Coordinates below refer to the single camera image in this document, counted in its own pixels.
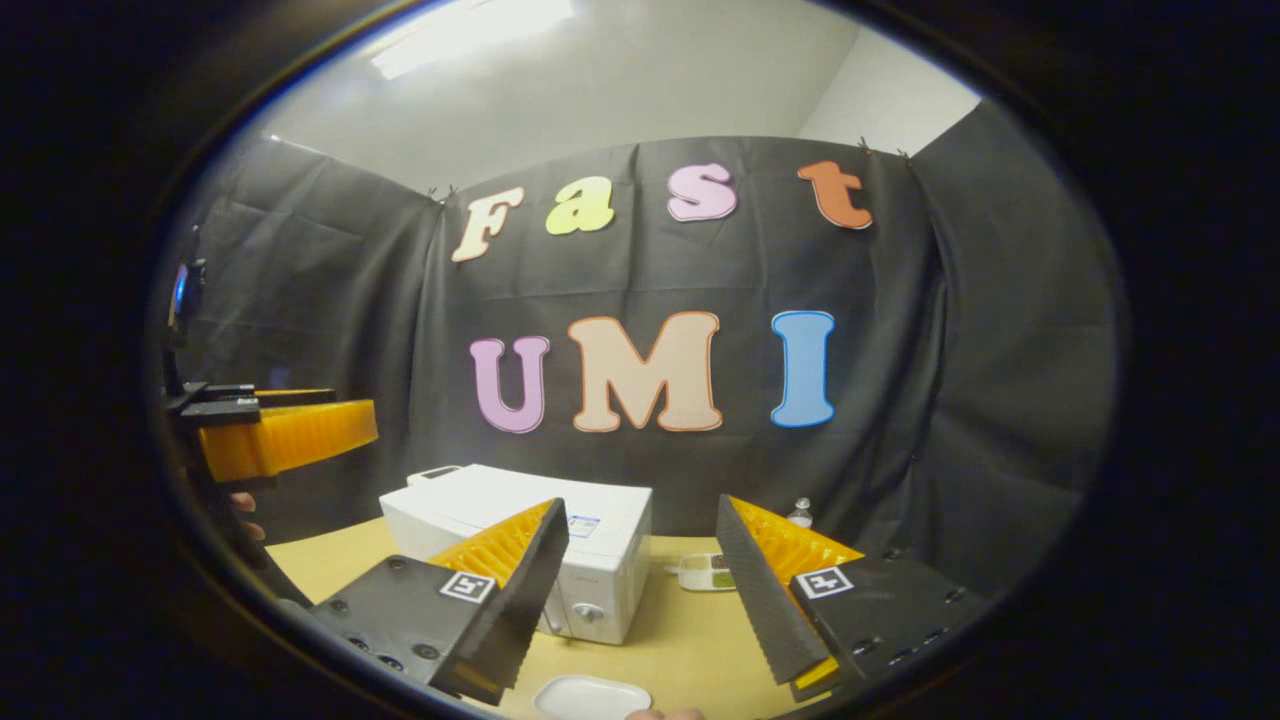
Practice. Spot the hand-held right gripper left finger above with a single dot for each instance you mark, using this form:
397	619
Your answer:
525	590

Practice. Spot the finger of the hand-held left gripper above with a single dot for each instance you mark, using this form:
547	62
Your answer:
215	391
290	435

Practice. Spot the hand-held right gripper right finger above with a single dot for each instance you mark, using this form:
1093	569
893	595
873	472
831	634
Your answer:
770	590

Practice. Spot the white microwave oven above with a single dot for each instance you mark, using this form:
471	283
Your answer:
600	560

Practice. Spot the white divided sauce dish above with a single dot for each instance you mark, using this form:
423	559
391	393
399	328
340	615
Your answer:
705	572

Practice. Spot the small bottle with pink label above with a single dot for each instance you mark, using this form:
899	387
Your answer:
800	515

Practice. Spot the white square plate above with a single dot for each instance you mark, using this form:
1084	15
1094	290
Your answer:
590	697

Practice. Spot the white toaster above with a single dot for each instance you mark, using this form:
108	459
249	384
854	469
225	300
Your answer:
435	474

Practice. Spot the black backdrop cloth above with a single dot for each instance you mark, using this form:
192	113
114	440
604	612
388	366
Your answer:
950	350

